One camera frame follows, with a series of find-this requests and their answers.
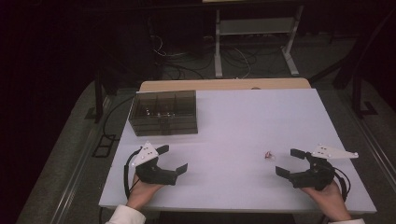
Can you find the white metal desk frame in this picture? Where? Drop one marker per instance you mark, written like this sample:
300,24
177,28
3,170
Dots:
255,26

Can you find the white board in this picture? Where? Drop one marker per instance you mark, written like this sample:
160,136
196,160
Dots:
243,124

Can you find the person's left hand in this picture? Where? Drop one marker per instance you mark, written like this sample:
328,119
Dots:
141,194

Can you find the person's right hand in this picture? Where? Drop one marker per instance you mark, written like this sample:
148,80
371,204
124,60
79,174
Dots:
330,200

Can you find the black rectangular floor bracket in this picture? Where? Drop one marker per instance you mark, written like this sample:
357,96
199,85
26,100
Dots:
104,146

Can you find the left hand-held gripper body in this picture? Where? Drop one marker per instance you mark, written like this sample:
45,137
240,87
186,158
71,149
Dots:
155,175

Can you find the small red and clear trinket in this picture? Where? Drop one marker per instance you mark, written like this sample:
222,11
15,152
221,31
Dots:
269,155

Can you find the wooden table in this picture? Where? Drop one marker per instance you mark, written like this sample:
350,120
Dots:
224,84

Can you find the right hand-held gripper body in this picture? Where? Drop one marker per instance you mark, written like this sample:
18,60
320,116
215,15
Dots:
317,179

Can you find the smoky transparent drawer box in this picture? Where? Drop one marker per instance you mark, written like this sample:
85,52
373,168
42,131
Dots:
165,107

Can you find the black metal stand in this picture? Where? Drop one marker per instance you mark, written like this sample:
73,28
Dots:
99,93
358,77

